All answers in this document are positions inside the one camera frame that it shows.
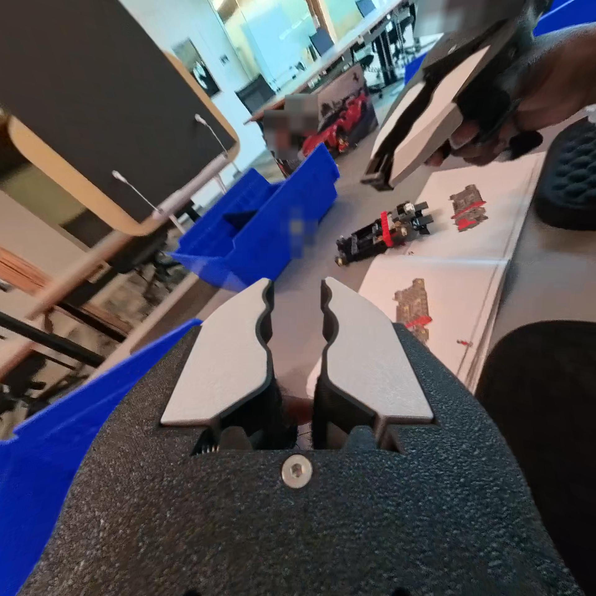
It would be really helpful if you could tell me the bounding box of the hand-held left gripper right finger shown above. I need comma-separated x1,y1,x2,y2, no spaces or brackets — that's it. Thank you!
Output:
320,277,435,427

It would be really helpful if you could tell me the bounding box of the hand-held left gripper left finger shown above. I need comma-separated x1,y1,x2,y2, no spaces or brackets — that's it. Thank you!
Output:
160,278,276,428

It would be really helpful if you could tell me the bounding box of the blue bin with black divider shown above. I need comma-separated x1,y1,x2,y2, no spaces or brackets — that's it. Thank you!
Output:
170,143,340,291

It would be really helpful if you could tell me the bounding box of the black lego set box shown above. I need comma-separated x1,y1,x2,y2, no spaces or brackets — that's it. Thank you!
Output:
279,64,379,177

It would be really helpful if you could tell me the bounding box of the wooden office desk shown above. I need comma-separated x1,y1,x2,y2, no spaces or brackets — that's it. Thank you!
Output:
0,244,140,382

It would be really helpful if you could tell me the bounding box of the black quilted cushion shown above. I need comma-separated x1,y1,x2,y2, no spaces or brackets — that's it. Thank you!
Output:
535,116,596,231

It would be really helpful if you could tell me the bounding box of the long office table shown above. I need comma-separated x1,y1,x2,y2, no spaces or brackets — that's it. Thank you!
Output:
244,0,406,126

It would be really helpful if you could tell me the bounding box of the white instruction booklet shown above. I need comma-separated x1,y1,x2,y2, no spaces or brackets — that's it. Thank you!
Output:
305,151,545,396

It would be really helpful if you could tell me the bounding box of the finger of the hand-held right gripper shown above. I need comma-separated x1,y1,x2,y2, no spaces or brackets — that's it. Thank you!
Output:
362,80,439,192
388,44,493,189

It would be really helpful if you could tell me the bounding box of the lego car chassis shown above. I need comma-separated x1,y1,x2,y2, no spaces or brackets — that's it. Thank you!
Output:
334,201,435,270

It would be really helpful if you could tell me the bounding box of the person's black clothing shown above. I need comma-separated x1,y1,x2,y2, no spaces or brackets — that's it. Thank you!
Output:
475,320,596,596

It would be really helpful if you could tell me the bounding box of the black board on wooden stand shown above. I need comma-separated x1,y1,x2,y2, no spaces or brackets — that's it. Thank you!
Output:
0,0,241,322

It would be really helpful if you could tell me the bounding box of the blue bin holding red bricks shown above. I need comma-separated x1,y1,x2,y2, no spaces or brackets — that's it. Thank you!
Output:
0,318,203,596

